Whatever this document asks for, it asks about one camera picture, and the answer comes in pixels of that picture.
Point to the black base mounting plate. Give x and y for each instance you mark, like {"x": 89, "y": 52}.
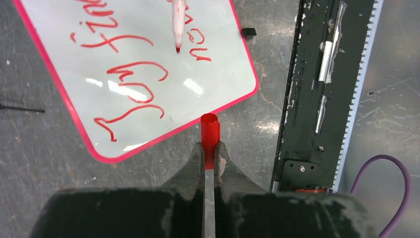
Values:
{"x": 328, "y": 43}

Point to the white marker pen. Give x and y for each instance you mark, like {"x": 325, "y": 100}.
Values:
{"x": 178, "y": 22}

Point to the red marker cap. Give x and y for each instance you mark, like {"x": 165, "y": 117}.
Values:
{"x": 210, "y": 136}

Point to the blue slotted cable duct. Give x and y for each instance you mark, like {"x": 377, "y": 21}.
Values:
{"x": 369, "y": 39}

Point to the pink-framed whiteboard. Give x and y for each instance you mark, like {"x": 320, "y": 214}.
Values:
{"x": 115, "y": 65}

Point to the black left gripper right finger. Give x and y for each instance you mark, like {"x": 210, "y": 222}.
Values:
{"x": 245, "y": 210}

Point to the black whiteboard clip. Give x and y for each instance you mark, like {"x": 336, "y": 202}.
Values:
{"x": 248, "y": 33}

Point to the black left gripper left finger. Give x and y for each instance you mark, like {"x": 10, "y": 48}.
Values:
{"x": 173, "y": 210}

